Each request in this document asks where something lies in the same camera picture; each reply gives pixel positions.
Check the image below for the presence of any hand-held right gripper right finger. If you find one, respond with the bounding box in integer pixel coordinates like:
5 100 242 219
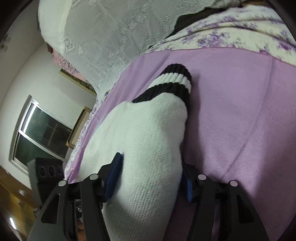
183 162 270 241

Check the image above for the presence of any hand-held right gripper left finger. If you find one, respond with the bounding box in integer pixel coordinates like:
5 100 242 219
28 152 123 241

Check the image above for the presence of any white sweater with black stripes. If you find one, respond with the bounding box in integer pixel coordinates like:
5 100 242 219
76 64 193 241

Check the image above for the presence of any cardboard box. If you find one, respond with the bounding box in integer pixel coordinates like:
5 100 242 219
66 105 93 149

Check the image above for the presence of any black appliance with round openings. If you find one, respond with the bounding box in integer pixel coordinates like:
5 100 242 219
26 157 67 207

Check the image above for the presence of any purple bed sheet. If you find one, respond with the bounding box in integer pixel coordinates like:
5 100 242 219
65 47 296 241

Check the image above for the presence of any window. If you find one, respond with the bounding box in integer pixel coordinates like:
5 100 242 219
9 95 74 174

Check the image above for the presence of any dark framed panel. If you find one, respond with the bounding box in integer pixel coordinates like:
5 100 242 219
59 70 97 95

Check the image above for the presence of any pink floral blanket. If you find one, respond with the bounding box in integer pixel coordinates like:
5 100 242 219
52 50 88 81

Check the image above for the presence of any white lace cover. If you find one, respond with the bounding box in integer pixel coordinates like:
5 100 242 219
37 0 220 98

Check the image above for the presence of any purple floral quilt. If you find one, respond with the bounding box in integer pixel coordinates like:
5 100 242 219
65 5 296 176

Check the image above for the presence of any dark cloth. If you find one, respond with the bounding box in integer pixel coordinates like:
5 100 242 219
166 7 226 39

